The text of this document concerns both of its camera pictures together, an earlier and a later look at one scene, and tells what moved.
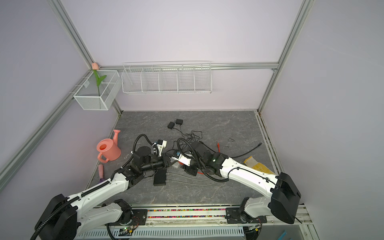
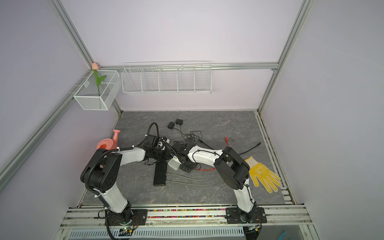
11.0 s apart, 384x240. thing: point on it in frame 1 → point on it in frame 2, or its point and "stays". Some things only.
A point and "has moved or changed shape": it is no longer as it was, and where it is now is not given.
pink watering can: (109, 148) stays
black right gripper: (189, 170) → (184, 168)
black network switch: (160, 177) stays
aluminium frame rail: (303, 11) stays
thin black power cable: (173, 145) has moved or changed shape
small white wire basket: (87, 96) stays
